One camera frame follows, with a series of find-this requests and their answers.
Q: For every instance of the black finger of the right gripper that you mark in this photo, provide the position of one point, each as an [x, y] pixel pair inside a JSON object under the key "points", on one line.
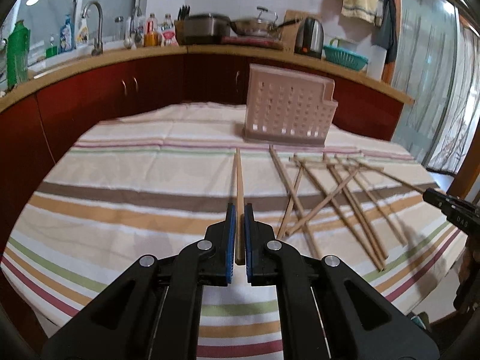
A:
{"points": [[462, 214]]}

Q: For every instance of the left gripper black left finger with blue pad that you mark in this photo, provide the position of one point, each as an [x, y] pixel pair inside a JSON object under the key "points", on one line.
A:
{"points": [[152, 310]]}

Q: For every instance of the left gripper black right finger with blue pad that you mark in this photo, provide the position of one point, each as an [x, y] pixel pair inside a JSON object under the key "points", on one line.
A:
{"points": [[327, 310]]}

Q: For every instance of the red kitchen cabinets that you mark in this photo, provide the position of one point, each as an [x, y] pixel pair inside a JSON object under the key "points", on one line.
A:
{"points": [[37, 131]]}

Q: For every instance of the kitchen window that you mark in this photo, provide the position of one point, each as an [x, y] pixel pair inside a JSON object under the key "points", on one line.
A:
{"points": [[44, 19]]}

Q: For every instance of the wooden chopstick short left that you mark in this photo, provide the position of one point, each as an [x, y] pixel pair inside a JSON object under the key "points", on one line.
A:
{"points": [[292, 189]]}

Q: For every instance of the wooden chopstick crossing diagonal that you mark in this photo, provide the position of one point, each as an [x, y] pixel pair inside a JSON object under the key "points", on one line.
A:
{"points": [[329, 197]]}

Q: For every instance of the striped tablecloth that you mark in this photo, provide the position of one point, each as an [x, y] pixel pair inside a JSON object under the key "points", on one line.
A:
{"points": [[153, 183]]}

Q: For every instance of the wooden chopstick middle pair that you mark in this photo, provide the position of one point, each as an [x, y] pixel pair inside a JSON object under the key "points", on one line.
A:
{"points": [[361, 216]]}

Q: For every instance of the wooden chopstick long middle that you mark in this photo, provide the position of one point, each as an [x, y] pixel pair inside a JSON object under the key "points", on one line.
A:
{"points": [[378, 263]]}

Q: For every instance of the wooden chopstick horizontal top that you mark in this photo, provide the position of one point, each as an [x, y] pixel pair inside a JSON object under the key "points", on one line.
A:
{"points": [[337, 164]]}

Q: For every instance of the glass sliding door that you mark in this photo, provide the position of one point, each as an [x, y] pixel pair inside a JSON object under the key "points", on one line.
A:
{"points": [[437, 65]]}

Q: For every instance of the teal plastic basket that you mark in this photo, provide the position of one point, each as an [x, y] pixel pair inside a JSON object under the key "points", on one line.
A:
{"points": [[345, 58]]}

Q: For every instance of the dark hanging cloth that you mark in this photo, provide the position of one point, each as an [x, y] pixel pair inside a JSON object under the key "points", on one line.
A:
{"points": [[386, 36]]}

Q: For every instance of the wooden countertop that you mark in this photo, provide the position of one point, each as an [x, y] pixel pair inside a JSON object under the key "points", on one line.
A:
{"points": [[86, 64]]}

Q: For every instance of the pink perforated utensil holder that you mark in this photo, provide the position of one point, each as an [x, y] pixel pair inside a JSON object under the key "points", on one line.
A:
{"points": [[288, 107]]}

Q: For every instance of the steel electric kettle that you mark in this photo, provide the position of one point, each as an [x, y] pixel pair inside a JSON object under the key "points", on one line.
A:
{"points": [[310, 38]]}

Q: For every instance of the wooden cutting board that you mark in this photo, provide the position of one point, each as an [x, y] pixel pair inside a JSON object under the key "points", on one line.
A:
{"points": [[289, 33]]}

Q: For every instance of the red induction cooktop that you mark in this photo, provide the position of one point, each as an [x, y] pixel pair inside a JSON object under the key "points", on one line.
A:
{"points": [[259, 42]]}

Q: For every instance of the orange oil bottle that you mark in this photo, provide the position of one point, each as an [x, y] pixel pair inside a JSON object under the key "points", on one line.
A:
{"points": [[151, 35]]}

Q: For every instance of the steel wok with lid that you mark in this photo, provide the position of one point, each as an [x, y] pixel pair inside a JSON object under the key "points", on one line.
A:
{"points": [[264, 25]]}

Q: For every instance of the red white snack bag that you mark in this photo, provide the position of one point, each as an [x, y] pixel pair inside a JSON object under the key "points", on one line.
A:
{"points": [[168, 32]]}

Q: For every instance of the small green soap bottle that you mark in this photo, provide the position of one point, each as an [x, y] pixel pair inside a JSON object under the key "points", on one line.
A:
{"points": [[52, 49]]}

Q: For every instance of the blue detergent bottle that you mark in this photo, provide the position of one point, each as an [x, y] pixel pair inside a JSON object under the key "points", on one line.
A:
{"points": [[66, 42]]}

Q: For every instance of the white spray cleaner bottle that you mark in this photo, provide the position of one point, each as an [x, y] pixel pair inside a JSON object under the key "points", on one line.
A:
{"points": [[82, 35]]}

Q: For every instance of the knife block with knives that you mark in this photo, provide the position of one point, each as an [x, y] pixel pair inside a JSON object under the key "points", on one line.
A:
{"points": [[183, 13]]}

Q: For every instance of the steel rice cooker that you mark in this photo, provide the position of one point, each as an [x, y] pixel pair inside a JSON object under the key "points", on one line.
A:
{"points": [[206, 29]]}

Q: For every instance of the green plastic bottle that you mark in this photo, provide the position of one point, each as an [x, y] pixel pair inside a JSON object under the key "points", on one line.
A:
{"points": [[17, 55]]}

